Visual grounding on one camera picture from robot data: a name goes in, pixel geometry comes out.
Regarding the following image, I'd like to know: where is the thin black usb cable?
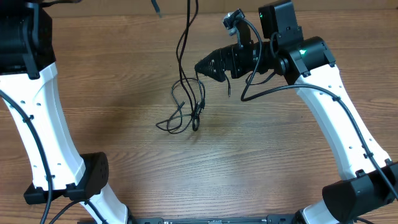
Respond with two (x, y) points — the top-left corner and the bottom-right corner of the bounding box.
(155, 71), (233, 135)

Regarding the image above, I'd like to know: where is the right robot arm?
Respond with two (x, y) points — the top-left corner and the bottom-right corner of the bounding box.
(195, 1), (397, 223)

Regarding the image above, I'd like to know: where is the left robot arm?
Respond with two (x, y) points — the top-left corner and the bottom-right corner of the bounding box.
(1, 0), (134, 223)

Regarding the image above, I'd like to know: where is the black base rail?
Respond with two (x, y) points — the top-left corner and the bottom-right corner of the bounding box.
(127, 214), (305, 224)

